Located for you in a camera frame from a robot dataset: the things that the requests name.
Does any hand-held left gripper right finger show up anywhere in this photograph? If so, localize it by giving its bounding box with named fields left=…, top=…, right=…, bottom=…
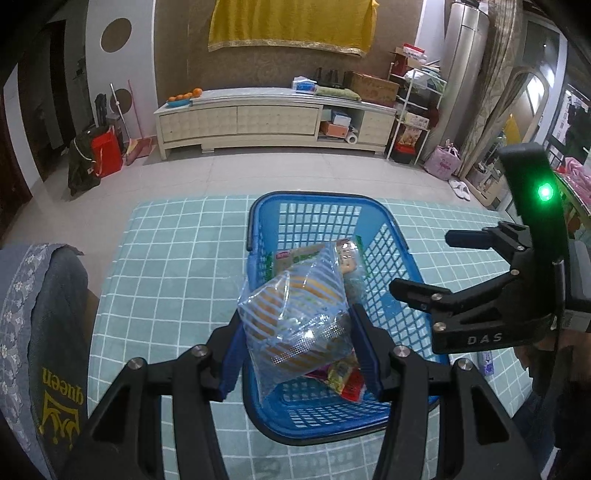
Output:
left=348, top=303, right=541, bottom=480

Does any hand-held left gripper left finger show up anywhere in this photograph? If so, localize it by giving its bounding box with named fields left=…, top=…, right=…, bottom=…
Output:
left=62, top=310, right=245, bottom=480

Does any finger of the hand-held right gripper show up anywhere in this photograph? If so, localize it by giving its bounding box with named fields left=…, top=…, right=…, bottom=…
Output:
left=389, top=272, right=527, bottom=333
left=445, top=222, right=532, bottom=266

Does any red white snack pouch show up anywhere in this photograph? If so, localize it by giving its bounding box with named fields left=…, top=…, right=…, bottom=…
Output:
left=305, top=357, right=368, bottom=401

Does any clear blue-striped snack bag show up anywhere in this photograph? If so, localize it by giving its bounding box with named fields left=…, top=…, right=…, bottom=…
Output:
left=236, top=240, right=354, bottom=407

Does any blue plastic basket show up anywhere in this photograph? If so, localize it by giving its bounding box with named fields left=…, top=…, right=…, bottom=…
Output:
left=242, top=191, right=439, bottom=446

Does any pink tote bag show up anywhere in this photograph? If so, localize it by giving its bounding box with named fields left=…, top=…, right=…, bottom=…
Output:
left=425, top=141, right=462, bottom=180

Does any teal checked tablecloth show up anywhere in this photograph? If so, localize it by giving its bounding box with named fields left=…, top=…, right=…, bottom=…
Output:
left=85, top=196, right=536, bottom=480

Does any orange printed snack box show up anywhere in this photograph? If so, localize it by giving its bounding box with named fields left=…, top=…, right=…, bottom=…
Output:
left=394, top=124, right=430, bottom=164

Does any arched standing mirror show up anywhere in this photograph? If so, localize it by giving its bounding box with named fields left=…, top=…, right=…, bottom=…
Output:
left=466, top=67, right=552, bottom=208

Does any patterned curtain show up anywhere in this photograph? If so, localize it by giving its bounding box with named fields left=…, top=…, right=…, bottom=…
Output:
left=459, top=0, right=527, bottom=178

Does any glass sliding door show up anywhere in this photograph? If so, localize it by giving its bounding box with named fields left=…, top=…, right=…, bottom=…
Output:
left=526, top=28, right=591, bottom=185

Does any standing air conditioner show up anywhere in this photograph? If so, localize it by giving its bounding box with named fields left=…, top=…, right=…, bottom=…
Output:
left=429, top=0, right=490, bottom=153

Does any brown cardboard box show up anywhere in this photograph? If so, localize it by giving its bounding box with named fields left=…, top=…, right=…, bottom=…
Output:
left=345, top=71, right=400, bottom=104

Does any green folded cushion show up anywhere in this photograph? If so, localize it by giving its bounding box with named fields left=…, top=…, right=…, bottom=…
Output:
left=316, top=84, right=362, bottom=102

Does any black router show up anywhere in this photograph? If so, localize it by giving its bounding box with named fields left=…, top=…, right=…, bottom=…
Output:
left=315, top=68, right=345, bottom=88

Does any cream TV cabinet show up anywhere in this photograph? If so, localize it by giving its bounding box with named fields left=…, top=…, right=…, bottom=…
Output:
left=154, top=87, right=398, bottom=161

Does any red bag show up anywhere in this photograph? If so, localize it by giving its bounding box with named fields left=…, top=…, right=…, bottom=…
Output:
left=90, top=129, right=123, bottom=178

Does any black bag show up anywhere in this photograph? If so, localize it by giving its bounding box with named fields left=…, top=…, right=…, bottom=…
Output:
left=68, top=129, right=101, bottom=197

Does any yellow cloth cover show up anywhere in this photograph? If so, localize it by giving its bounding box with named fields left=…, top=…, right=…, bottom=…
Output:
left=208, top=0, right=380, bottom=58

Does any white wire rack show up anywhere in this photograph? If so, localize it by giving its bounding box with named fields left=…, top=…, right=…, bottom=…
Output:
left=387, top=65, right=448, bottom=164

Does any broom with red handle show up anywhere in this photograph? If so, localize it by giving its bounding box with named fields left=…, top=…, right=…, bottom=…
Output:
left=124, top=79, right=151, bottom=166

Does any mop with white handle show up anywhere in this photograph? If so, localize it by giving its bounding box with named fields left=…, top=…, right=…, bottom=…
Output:
left=109, top=83, right=127, bottom=153

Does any round brown wall decor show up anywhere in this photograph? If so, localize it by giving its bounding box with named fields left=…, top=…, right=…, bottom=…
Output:
left=100, top=17, right=132, bottom=55

